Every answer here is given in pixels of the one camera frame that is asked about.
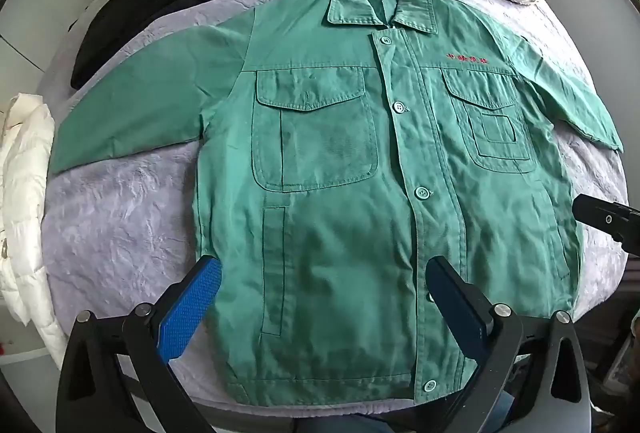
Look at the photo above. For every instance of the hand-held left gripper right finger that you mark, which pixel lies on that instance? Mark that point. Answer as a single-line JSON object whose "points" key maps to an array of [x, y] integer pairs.
{"points": [[457, 308]]}

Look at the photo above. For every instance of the green work jacket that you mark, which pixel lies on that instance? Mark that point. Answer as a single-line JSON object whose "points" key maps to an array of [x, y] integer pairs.
{"points": [[350, 173]]}

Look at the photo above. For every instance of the purple plush blanket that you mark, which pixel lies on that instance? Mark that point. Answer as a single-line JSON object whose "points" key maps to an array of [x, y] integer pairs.
{"points": [[125, 223]]}

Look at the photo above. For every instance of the white puffer jacket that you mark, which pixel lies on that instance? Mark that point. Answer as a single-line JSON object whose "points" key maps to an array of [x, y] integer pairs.
{"points": [[25, 223]]}

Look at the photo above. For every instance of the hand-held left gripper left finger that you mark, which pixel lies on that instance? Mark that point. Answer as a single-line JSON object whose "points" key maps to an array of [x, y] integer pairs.
{"points": [[192, 308]]}

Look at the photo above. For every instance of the black garment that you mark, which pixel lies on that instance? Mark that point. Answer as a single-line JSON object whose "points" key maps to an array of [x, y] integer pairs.
{"points": [[150, 8]]}

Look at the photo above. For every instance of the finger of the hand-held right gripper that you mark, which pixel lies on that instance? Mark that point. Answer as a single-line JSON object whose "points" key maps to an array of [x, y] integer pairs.
{"points": [[607, 218]]}

